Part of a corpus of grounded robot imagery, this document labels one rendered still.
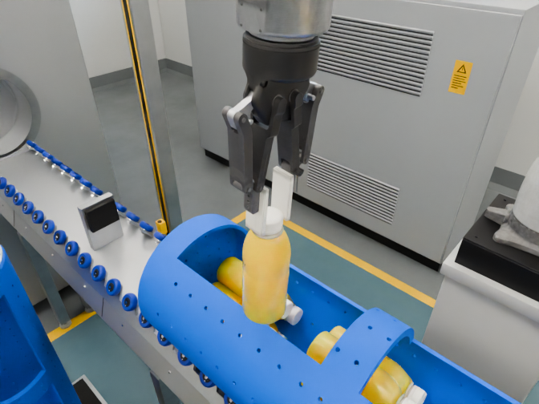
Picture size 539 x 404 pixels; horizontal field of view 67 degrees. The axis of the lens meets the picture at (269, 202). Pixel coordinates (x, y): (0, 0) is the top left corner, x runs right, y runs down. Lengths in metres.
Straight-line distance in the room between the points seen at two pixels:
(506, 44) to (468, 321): 1.19
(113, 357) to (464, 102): 2.05
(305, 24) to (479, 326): 1.05
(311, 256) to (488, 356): 1.47
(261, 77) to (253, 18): 0.05
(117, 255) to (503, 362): 1.12
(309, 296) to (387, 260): 1.76
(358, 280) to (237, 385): 1.82
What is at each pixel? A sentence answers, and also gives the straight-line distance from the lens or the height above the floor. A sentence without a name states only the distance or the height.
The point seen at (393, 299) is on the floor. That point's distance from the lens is 2.44.
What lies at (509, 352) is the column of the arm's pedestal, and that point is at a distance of 1.31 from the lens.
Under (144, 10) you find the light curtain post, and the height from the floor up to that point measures 1.52.
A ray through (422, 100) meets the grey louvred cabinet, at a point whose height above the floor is 1.00.
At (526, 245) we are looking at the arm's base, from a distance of 1.18.
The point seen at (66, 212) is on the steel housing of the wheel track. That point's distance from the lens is 1.55.
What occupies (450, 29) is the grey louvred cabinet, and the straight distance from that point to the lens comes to 2.10.
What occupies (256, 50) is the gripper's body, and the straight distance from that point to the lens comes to 0.40.
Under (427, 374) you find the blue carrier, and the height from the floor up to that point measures 1.07.
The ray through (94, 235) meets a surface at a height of 0.98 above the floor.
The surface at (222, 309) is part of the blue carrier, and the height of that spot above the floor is 1.20.
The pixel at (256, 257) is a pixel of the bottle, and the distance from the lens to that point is 0.53.
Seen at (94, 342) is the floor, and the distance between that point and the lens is 2.34.
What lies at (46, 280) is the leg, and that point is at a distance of 2.22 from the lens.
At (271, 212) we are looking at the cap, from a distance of 0.53.
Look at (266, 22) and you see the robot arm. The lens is 0.38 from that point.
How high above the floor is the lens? 1.76
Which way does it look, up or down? 35 degrees down
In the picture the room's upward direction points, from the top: straight up
